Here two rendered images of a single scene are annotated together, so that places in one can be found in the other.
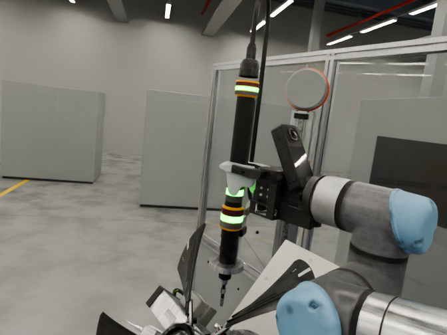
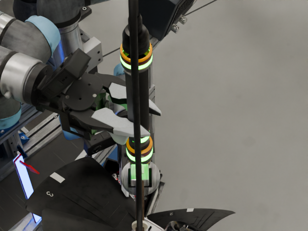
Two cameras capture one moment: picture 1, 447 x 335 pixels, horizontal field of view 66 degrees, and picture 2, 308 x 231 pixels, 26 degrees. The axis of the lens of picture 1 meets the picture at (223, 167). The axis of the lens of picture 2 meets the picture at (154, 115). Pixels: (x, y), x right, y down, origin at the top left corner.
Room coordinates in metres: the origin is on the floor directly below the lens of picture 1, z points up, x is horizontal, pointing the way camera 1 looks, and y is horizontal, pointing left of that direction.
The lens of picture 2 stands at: (1.20, -0.21, 2.51)
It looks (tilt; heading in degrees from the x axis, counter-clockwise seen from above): 56 degrees down; 159
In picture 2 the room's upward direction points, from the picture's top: straight up
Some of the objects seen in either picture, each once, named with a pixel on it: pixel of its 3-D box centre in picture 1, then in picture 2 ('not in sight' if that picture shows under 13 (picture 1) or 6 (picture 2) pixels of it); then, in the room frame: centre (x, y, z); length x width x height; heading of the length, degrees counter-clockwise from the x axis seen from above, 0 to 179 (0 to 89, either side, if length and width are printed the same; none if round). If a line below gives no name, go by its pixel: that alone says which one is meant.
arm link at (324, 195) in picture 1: (334, 201); (24, 80); (0.52, -0.17, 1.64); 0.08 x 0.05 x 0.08; 135
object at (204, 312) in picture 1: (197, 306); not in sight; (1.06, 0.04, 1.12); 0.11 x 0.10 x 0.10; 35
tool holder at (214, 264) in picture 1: (230, 242); (140, 170); (0.67, -0.03, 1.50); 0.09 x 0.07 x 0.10; 159
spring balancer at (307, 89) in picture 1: (306, 90); not in sight; (1.33, -0.28, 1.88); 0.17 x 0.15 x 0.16; 35
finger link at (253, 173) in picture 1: (255, 172); (107, 89); (0.60, -0.06, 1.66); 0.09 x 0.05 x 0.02; 53
